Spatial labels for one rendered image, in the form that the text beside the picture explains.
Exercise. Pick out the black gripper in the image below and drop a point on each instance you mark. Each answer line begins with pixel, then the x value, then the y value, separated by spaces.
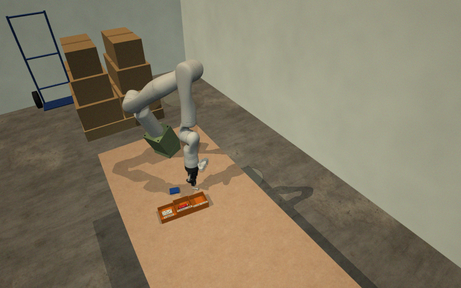
pixel 192 173

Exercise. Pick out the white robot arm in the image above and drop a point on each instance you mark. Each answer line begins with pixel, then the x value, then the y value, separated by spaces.
pixel 137 103

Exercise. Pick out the orange three-compartment bin rack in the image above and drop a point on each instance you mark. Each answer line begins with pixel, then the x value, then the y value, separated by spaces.
pixel 195 203

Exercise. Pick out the blue rectangular block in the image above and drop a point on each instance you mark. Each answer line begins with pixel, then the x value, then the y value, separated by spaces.
pixel 174 190

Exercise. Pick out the white domino tile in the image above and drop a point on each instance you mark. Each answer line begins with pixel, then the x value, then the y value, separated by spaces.
pixel 167 212

